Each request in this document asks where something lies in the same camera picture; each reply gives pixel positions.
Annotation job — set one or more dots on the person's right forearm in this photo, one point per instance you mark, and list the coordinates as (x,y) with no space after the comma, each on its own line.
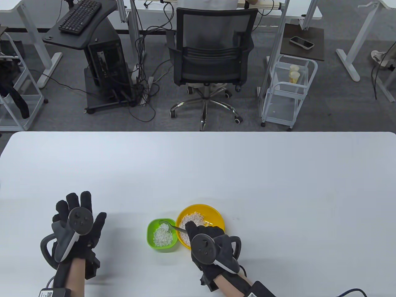
(233,284)

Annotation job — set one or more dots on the white rice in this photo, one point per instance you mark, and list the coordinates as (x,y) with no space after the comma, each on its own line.
(195,218)

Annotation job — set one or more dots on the black cloth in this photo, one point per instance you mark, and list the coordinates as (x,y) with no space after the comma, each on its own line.
(18,102)

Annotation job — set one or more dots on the person's left forearm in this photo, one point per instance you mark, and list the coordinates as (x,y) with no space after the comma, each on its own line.
(77,277)

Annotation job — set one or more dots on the aluminium frame post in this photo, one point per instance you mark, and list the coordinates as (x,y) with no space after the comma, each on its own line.
(273,49)
(123,12)

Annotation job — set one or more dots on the person's right hand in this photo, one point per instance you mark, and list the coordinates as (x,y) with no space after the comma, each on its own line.
(204,230)

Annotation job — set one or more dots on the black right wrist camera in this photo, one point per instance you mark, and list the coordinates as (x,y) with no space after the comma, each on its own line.
(261,290)

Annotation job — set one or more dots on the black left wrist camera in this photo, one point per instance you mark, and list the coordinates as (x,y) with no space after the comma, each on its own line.
(55,293)

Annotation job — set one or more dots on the black keyboard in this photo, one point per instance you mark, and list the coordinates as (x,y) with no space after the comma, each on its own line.
(79,17)

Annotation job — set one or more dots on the person's left hand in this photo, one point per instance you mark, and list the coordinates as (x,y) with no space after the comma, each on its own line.
(99,225)

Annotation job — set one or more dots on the small green dish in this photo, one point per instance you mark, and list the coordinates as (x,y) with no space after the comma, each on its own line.
(151,230)

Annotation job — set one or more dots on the white rolling cart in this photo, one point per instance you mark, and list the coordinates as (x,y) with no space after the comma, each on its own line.
(31,103)
(280,109)

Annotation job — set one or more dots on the white power strip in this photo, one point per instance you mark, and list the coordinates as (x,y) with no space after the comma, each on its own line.
(148,89)

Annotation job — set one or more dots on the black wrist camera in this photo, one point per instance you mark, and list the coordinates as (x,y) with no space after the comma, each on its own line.
(55,293)
(261,290)

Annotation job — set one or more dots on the black mesh office chair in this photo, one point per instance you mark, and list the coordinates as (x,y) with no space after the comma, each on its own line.
(213,68)

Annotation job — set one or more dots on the grey hand controller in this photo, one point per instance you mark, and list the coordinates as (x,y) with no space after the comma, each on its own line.
(202,247)
(81,220)

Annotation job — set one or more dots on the metal spoon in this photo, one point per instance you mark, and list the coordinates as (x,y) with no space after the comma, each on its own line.
(163,222)

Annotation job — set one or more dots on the paper cup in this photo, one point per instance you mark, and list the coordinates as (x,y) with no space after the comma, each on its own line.
(294,68)
(294,77)

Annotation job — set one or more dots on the black computer tower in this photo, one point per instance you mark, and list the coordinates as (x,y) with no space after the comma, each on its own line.
(108,62)

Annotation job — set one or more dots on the dark brown board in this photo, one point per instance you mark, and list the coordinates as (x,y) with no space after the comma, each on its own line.
(292,53)

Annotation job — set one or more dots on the black computer cart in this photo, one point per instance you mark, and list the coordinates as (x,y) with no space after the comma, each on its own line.
(99,29)

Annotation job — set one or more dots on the smartphone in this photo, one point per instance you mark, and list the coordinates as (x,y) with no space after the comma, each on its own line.
(301,42)

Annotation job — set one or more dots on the white desk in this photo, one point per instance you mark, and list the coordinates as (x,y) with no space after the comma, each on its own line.
(349,62)
(49,69)
(151,14)

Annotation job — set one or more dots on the yellow bowl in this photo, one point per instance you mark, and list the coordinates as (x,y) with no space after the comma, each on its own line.
(216,216)

